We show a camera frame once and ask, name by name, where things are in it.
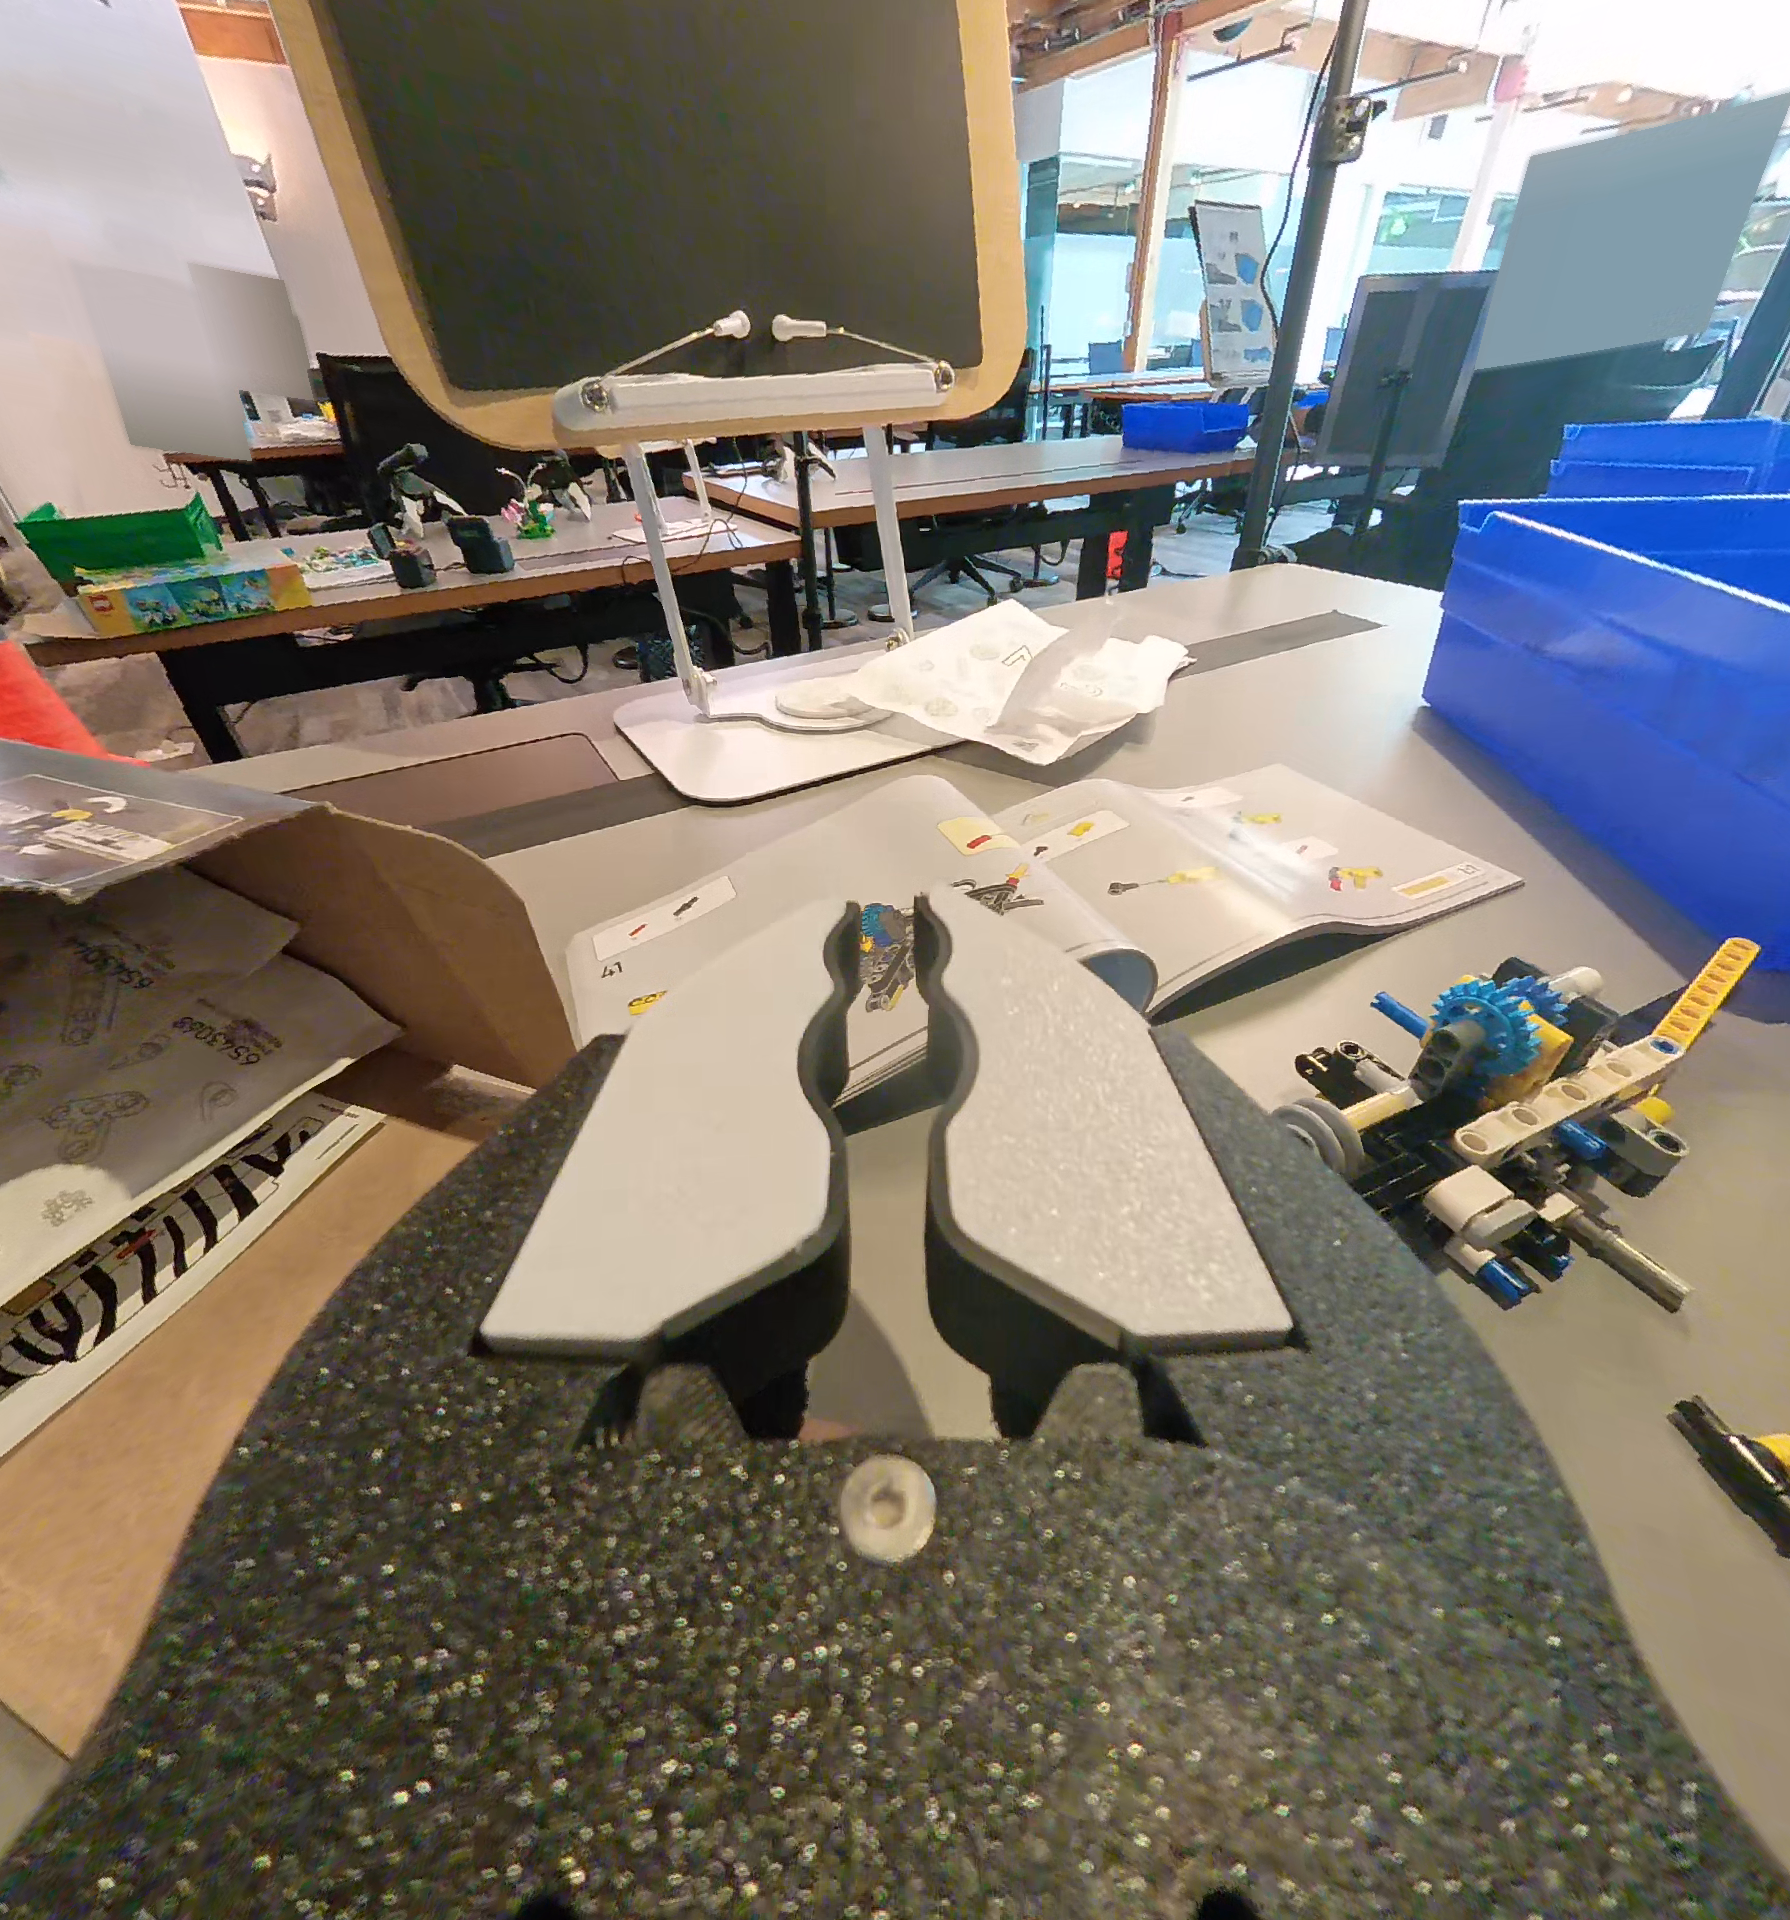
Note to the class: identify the black metal pole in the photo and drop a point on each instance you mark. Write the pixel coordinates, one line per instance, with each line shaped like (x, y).
(1306, 300)

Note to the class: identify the small blue plastic bin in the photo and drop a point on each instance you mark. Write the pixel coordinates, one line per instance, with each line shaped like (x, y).
(1181, 429)

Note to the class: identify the zebra print sticker sheet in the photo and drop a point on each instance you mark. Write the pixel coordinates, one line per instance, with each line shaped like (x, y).
(85, 1317)

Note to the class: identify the large blue plastic bin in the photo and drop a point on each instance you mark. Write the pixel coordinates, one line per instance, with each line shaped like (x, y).
(1628, 720)
(1659, 449)

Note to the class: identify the white board stand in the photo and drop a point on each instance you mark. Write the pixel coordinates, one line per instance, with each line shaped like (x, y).
(746, 397)

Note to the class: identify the cardboard box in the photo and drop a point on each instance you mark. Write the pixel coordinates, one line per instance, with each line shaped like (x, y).
(386, 934)

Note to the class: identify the wood-framed black board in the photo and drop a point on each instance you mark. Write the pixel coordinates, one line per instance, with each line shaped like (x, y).
(657, 180)

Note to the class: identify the green plastic bin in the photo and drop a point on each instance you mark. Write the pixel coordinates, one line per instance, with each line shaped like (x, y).
(115, 533)

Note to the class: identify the open lego instruction booklet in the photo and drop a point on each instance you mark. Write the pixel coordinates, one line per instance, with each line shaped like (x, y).
(1256, 885)

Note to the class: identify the black office chair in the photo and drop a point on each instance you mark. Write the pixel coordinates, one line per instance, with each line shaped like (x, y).
(371, 407)

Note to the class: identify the printed white paper bag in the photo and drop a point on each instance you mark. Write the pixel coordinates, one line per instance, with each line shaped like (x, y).
(162, 1126)
(85, 960)

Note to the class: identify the black charging dock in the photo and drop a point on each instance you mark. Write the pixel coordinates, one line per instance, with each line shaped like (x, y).
(486, 544)
(407, 562)

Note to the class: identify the lego technic model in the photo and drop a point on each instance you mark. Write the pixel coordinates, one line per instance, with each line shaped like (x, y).
(1525, 1107)

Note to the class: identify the orange traffic cone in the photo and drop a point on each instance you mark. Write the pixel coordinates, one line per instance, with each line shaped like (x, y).
(11, 675)

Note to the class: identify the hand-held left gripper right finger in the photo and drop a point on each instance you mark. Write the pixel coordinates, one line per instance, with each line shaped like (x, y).
(1091, 1185)

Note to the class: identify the wooden-edged office table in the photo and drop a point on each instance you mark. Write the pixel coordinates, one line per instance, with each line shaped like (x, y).
(567, 562)
(983, 472)

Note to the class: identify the white poster board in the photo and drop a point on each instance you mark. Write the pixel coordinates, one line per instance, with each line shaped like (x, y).
(1233, 284)

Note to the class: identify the lego flower model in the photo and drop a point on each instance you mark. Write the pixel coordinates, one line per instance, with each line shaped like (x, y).
(542, 501)

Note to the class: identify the black computer monitor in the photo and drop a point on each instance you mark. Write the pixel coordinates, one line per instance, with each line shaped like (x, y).
(1407, 368)

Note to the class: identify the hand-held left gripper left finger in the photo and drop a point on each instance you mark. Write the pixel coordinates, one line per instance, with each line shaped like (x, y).
(671, 1170)

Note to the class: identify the colourful lego box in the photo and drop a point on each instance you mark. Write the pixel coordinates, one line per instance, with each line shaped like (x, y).
(190, 593)

